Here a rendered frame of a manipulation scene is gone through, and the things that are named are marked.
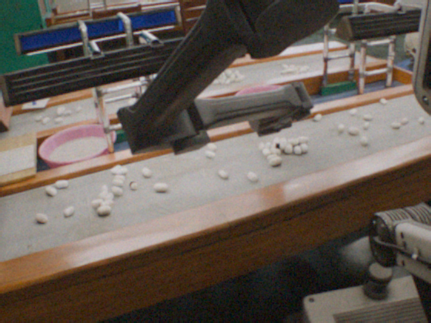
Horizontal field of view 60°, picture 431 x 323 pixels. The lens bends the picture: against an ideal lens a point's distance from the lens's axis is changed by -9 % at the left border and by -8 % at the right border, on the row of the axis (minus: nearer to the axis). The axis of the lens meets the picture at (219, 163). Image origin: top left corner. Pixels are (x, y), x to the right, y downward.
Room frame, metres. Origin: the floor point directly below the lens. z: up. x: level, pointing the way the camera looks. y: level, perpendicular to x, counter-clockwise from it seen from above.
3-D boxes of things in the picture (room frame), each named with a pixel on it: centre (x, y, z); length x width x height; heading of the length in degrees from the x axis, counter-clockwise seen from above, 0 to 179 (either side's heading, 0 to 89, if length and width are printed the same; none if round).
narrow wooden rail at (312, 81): (1.55, -0.04, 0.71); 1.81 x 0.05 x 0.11; 110
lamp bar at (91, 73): (0.98, 0.21, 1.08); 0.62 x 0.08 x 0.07; 110
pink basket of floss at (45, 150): (1.18, 0.47, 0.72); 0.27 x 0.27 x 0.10
